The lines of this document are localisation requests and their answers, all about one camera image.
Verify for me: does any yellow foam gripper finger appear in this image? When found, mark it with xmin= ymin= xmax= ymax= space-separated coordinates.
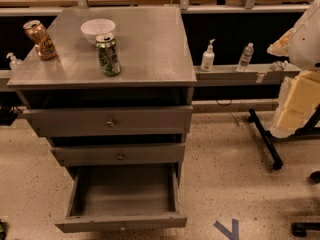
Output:
xmin=267 ymin=29 xmax=292 ymax=57
xmin=270 ymin=70 xmax=320 ymax=138

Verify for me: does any green soda can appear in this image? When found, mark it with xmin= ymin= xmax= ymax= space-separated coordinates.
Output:
xmin=96 ymin=33 xmax=121 ymax=76

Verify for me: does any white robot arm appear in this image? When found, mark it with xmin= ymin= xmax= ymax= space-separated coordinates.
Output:
xmin=267 ymin=0 xmax=320 ymax=138

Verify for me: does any grey middle drawer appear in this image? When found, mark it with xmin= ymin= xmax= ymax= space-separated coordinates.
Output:
xmin=51 ymin=143 xmax=185 ymax=167

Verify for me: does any grey top drawer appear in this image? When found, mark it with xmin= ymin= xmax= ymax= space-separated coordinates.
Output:
xmin=23 ymin=106 xmax=192 ymax=137

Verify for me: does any grey drawer cabinet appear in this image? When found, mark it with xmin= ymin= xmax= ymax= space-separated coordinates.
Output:
xmin=7 ymin=6 xmax=198 ymax=185

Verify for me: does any grey open bottom drawer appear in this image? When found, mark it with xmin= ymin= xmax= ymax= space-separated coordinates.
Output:
xmin=56 ymin=164 xmax=187 ymax=233

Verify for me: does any orange soda can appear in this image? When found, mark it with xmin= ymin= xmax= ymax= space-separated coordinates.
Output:
xmin=23 ymin=20 xmax=57 ymax=60

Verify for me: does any crumpled plastic wrapper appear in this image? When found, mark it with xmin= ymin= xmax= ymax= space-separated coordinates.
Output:
xmin=271 ymin=61 xmax=289 ymax=71

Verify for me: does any black wheeled stand base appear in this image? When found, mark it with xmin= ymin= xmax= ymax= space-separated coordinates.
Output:
xmin=248 ymin=105 xmax=320 ymax=170

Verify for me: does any clear plastic water bottle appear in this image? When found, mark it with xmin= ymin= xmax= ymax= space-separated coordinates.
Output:
xmin=237 ymin=43 xmax=254 ymax=72

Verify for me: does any white pump lotion bottle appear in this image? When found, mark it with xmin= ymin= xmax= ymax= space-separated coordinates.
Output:
xmin=200 ymin=39 xmax=215 ymax=71

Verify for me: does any black chair caster base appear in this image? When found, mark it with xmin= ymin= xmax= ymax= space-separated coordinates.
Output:
xmin=291 ymin=171 xmax=320 ymax=237

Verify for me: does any white bowl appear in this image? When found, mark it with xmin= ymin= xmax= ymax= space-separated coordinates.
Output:
xmin=80 ymin=19 xmax=116 ymax=44

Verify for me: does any clear pump sanitizer bottle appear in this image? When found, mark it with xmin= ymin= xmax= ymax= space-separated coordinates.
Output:
xmin=6 ymin=52 xmax=22 ymax=72

